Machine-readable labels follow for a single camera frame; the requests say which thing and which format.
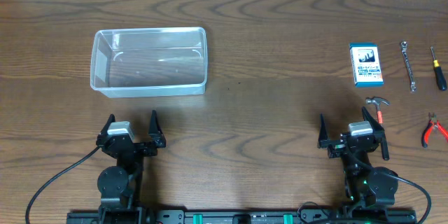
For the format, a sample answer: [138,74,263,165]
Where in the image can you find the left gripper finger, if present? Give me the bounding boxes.
[100,114,116,137]
[148,110,163,143]

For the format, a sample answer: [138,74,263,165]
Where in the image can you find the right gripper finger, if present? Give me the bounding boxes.
[361,106,385,137]
[318,113,328,141]

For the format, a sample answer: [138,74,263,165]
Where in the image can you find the small claw hammer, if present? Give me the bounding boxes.
[365,97,390,125]

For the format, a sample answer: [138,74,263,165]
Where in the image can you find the clear plastic container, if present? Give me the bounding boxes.
[90,27,208,98]

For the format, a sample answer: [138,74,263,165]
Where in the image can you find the blue white screw box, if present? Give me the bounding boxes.
[349,43,384,88]

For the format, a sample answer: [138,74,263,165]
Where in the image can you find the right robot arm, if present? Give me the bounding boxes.
[317,108,398,222]

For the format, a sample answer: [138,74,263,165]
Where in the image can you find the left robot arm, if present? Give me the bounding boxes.
[96,110,166,224]

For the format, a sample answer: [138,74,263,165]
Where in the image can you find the black yellow screwdriver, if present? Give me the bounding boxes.
[430,46,447,91]

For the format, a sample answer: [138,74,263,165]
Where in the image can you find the silver wrench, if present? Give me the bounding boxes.
[400,41,417,92]

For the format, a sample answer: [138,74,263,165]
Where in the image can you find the red handled pliers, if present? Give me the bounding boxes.
[421,113,448,148]

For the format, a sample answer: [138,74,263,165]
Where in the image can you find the left black cable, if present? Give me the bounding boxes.
[24,146,102,224]

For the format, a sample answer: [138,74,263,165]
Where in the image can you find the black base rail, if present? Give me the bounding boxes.
[66,208,417,224]

